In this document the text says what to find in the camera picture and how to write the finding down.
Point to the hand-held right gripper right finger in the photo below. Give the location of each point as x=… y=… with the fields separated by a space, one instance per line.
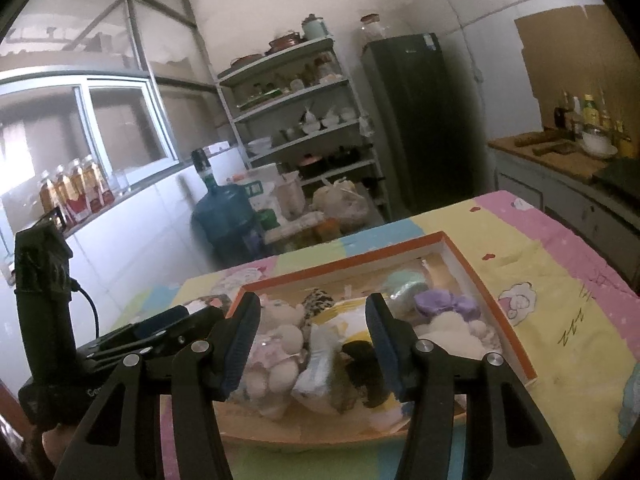
x=387 y=355

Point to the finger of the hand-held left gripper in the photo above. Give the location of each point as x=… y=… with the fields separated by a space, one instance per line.
x=160 y=317
x=200 y=322

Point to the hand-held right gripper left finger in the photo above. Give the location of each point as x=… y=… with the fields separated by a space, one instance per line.
x=240 y=350

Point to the black scrunchie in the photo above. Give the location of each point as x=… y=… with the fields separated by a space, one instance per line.
x=360 y=365

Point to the cream plush toy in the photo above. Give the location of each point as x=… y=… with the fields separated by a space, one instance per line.
x=280 y=345

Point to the yellow and white cloth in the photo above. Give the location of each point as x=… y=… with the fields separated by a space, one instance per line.
x=350 y=322

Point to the white fluffy scrunchie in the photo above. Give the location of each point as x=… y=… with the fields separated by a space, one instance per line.
x=455 y=337

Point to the green towel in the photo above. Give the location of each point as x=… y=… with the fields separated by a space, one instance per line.
x=407 y=285

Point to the purple scrunchie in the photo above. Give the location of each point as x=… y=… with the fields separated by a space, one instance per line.
x=440 y=304

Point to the orange-rimmed cardboard box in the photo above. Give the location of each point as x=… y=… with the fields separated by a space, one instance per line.
x=300 y=430

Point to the blue water jug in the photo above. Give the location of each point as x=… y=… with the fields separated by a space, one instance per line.
x=222 y=220

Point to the clear drinking glass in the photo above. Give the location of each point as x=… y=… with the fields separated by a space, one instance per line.
x=121 y=182

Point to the white paper bag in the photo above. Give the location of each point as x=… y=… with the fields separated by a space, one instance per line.
x=260 y=185

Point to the translucent plastic container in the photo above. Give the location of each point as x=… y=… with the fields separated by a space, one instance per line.
x=290 y=195

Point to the black water pump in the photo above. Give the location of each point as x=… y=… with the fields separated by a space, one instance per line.
x=202 y=165

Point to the plastic bag of food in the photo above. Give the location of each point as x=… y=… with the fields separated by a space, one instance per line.
x=340 y=202

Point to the white shelf bowl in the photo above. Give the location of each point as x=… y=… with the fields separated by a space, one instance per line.
x=260 y=145

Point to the red-lidded pot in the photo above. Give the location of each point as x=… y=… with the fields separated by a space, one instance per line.
x=311 y=165

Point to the sliding window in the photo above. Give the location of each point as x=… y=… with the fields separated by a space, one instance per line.
x=120 y=120

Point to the black pot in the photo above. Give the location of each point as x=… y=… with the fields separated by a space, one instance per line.
x=344 y=156

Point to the kitchen counter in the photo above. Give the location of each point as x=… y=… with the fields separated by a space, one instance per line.
x=550 y=195

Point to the dark refrigerator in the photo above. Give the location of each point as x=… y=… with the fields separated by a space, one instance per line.
x=420 y=125

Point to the grey kitchen shelf unit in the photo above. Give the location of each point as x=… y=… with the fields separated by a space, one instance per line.
x=290 y=101

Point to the wooden rolling pin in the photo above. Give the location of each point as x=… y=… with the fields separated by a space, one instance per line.
x=534 y=138

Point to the brown pan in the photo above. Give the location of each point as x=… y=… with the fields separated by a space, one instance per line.
x=246 y=60

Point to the copper pot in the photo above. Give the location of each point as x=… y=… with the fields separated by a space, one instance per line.
x=285 y=41

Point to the teal enamel pot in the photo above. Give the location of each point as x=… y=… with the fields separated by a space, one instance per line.
x=315 y=27

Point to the row of condiment bottles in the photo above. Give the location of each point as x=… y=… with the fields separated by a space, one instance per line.
x=590 y=110

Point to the glass jar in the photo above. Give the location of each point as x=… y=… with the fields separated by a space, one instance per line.
x=372 y=29

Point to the cardboard sheet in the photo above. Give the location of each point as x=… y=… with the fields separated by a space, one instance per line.
x=565 y=60

